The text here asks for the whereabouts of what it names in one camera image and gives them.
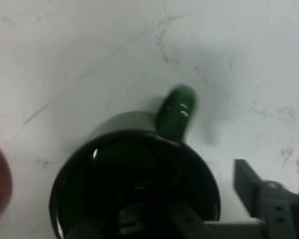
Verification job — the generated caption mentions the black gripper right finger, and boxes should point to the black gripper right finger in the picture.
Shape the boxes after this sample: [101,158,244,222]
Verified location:
[233,158,299,239]

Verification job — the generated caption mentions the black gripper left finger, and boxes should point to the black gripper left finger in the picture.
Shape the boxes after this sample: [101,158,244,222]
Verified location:
[119,201,211,239]

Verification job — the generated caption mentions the green enamel mug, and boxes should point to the green enamel mug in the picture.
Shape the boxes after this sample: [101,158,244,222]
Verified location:
[48,83,222,239]

